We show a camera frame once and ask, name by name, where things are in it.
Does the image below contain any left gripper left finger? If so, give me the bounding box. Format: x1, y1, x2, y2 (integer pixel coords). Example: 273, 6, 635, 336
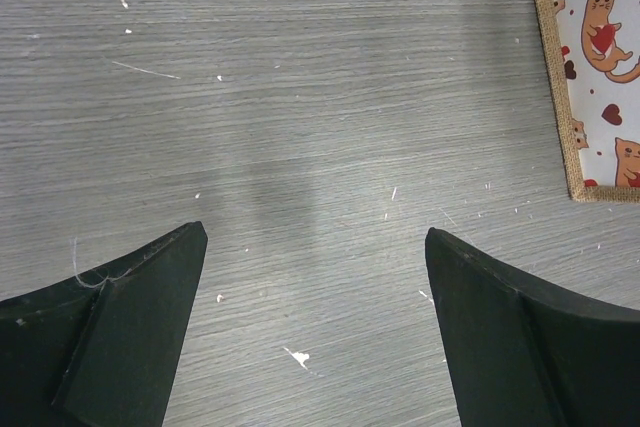
1, 222, 208, 426

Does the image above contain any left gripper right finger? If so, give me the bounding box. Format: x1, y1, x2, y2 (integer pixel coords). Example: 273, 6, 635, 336
425, 228, 639, 426

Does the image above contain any brown burlap canvas bag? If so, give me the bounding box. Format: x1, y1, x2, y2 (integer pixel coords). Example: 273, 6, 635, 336
534, 0, 639, 203

